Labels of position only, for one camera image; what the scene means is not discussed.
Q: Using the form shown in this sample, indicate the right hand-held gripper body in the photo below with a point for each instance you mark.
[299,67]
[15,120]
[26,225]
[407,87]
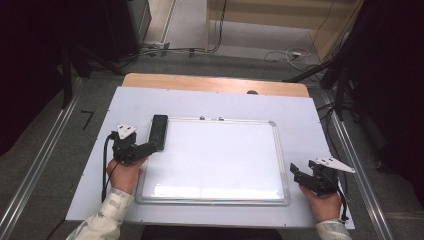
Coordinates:
[328,183]

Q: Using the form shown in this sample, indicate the large white table sheet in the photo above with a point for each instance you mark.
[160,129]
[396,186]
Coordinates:
[133,103]

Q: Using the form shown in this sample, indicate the black metal stand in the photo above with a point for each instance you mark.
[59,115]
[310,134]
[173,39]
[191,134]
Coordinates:
[338,86]
[68,83]

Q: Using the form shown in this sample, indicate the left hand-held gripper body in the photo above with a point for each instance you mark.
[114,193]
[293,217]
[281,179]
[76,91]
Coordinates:
[125,150]

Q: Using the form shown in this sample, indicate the dark round table grommet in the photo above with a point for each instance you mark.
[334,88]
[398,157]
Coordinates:
[252,92]

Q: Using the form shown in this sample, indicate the black tape corner mark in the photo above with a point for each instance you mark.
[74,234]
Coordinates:
[88,117]

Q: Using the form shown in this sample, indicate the person's right hand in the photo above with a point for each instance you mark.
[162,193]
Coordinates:
[325,206]

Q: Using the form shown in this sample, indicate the light wooden shelf unit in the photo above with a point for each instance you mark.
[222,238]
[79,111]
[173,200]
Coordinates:
[283,16]

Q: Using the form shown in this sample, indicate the aluminium floor rail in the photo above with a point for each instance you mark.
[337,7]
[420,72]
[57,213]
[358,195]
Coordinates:
[40,156]
[366,193]

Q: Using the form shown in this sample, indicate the person's left hand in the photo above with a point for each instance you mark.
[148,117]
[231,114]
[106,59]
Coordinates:
[125,176]

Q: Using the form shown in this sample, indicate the black whiteboard eraser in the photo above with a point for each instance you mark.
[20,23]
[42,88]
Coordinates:
[159,128]

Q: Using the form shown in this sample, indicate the person's dark clothing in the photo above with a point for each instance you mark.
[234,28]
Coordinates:
[210,234]

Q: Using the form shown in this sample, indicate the black cabinet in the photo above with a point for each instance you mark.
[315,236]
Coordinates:
[125,26]

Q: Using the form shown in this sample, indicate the silver framed whiteboard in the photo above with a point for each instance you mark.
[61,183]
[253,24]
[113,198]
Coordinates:
[216,160]

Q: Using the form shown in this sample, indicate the grey power strip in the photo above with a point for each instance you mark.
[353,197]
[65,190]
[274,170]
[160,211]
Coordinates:
[156,46]

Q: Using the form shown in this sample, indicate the wooden table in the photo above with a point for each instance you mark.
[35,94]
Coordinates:
[200,82]

